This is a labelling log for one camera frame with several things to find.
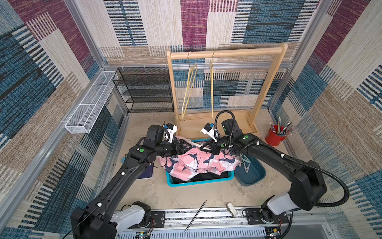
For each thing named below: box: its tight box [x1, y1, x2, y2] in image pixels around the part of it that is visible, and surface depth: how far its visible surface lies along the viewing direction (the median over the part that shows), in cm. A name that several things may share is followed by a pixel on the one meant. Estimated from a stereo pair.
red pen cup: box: [265, 124, 287, 147], surface depth 98 cm
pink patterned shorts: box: [158, 146, 241, 182], surface depth 77 cm
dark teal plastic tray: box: [234, 153, 267, 187], surface depth 85 cm
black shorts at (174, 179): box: [170, 171, 232, 184], surface depth 79 cm
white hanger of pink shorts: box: [185, 139, 204, 148], surface depth 78 cm
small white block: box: [226, 202, 239, 218], surface depth 76 cm
